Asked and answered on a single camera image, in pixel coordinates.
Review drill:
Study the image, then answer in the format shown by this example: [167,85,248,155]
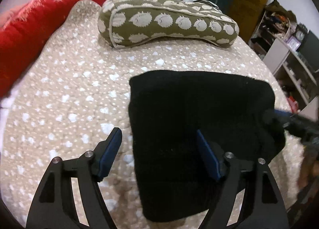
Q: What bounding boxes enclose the black pants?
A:
[128,70,286,222]

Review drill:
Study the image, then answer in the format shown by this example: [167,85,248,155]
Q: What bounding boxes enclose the white cluttered shelf unit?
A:
[248,0,318,121]

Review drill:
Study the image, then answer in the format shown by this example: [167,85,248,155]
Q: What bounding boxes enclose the beige dotted quilt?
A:
[1,0,290,228]

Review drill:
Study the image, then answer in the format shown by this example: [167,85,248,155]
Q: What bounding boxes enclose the red quilted blanket roll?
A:
[1,0,105,97]

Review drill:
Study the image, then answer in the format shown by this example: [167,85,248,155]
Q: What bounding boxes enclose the green hedgehog print pillow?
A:
[97,0,239,49]

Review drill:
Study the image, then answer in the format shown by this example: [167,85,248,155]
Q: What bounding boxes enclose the pink pillow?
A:
[1,3,29,30]

